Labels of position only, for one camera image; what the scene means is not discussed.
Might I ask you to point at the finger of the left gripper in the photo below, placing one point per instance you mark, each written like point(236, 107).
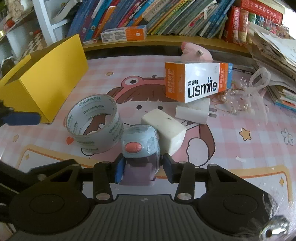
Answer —
point(17, 118)

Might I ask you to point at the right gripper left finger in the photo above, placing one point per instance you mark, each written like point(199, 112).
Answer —
point(105, 173)

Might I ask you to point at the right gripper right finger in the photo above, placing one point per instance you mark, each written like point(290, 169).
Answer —
point(182, 173)

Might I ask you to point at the white sponge block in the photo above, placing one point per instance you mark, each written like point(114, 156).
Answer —
point(171, 132)

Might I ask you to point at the grey blue stamp toy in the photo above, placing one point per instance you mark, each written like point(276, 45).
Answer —
point(140, 148)

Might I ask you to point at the white power adapter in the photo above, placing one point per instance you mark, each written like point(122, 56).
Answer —
point(196, 111)

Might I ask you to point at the clear tape roll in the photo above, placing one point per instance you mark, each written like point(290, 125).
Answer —
point(95, 124)

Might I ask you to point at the orange white usmile box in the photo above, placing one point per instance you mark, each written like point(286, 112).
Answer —
point(187, 82)

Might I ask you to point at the pearl bead bag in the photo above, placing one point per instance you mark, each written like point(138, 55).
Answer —
point(245, 97)

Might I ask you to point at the yellow cardboard box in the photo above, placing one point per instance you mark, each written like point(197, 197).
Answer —
point(42, 80)

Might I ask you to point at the pink cartoon desk mat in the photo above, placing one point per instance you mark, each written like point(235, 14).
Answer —
point(143, 107)

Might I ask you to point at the wooden chessboard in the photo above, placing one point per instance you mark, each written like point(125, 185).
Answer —
point(37, 43)

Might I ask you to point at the pink plush pig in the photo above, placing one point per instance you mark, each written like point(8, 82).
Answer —
point(195, 53)

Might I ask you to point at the row of leaning books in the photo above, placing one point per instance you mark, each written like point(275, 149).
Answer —
point(182, 18)

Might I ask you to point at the toothpaste box on shelf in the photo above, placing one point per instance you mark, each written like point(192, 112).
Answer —
point(134, 33)

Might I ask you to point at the stack of papers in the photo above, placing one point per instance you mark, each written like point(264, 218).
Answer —
point(277, 55)

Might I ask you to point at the red dictionary books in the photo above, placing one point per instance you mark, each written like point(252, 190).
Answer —
point(266, 14)

